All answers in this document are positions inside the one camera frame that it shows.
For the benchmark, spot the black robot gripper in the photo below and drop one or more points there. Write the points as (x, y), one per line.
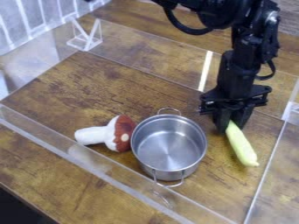
(216, 104)

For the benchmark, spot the green handled metal spoon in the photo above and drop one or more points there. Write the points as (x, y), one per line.
(240, 145)

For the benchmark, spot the stainless steel pot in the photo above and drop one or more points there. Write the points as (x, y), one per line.
(168, 144)

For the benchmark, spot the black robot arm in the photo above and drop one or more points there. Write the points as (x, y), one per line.
(252, 20)

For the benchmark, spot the plush brown white mushroom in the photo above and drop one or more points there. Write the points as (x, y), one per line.
(115, 135)

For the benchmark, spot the clear acrylic front barrier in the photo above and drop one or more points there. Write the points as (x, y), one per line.
(163, 199)

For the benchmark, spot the clear acrylic triangle stand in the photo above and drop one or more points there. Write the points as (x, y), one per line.
(85, 40)

